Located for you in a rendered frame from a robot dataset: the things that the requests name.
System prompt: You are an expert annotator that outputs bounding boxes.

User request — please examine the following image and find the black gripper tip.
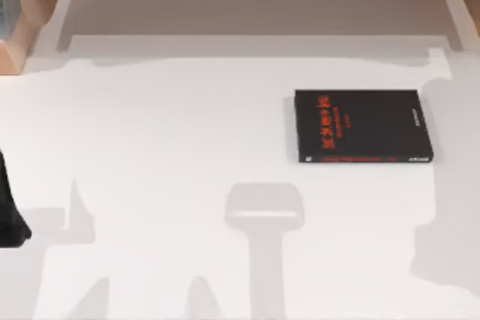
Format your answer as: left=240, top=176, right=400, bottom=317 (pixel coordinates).
left=0, top=151, right=32, bottom=250

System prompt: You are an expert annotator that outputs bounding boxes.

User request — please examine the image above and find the black book with red lettering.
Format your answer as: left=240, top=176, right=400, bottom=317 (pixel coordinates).
left=293, top=88, right=435, bottom=165

